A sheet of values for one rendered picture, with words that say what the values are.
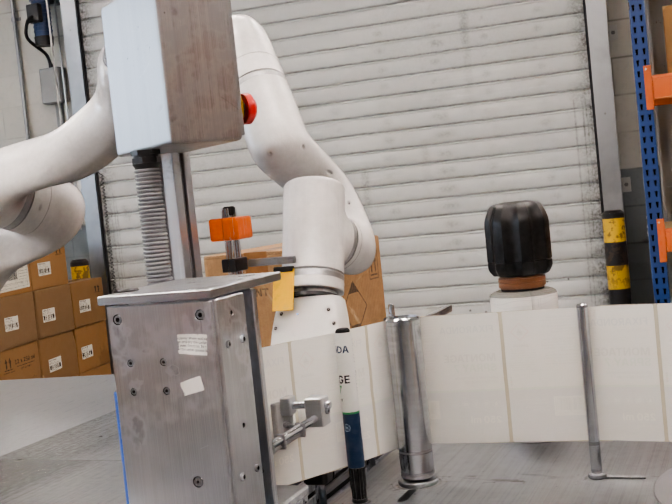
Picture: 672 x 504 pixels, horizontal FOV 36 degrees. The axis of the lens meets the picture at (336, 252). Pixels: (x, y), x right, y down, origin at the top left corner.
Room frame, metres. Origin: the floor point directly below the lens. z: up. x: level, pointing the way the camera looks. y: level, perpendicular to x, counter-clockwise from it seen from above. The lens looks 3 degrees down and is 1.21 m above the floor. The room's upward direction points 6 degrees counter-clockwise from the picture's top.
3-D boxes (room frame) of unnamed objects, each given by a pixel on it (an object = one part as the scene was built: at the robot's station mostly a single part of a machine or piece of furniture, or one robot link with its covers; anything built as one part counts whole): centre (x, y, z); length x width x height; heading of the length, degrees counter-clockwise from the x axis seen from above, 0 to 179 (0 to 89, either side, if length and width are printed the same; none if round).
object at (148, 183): (1.21, 0.21, 1.18); 0.04 x 0.04 x 0.21
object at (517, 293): (1.29, -0.23, 1.03); 0.09 x 0.09 x 0.30
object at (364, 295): (2.06, 0.08, 0.99); 0.30 x 0.24 x 0.27; 152
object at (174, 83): (1.26, 0.18, 1.38); 0.17 x 0.10 x 0.19; 33
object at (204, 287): (0.90, 0.13, 1.14); 0.14 x 0.11 x 0.01; 158
